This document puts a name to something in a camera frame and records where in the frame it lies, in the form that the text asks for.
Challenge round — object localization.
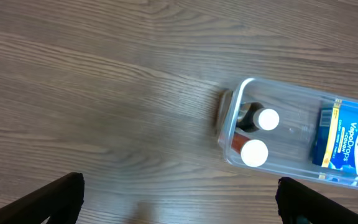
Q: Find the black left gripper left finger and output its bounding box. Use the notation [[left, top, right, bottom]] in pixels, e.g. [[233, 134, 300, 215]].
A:
[[0, 172, 85, 224]]

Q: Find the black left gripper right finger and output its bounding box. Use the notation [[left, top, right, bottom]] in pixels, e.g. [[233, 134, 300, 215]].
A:
[[275, 177, 358, 224]]

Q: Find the orange tube with white cap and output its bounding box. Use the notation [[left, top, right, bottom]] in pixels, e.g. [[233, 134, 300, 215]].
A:
[[231, 133, 269, 167]]

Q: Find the blue VapoDrops box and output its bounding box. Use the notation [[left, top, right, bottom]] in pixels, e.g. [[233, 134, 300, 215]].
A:
[[312, 99, 358, 175]]

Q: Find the dark brown syrup bottle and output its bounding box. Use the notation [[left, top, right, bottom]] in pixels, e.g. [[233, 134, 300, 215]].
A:
[[236, 102, 280, 133]]

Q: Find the clear plastic container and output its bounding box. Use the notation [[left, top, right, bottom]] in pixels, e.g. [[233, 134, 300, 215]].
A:
[[217, 78, 358, 190]]

